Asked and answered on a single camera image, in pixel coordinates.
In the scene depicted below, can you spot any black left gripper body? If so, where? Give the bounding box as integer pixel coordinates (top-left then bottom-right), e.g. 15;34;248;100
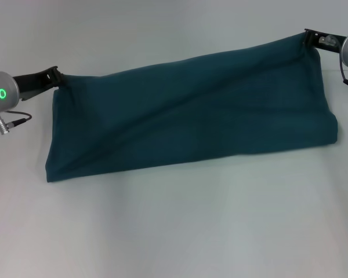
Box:
12;65;56;102

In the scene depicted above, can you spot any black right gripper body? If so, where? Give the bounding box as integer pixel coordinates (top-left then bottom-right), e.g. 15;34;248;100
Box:
304;28;348;54

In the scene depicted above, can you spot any teal blue shirt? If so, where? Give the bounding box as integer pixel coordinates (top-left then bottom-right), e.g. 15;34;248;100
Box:
45;31;339;184

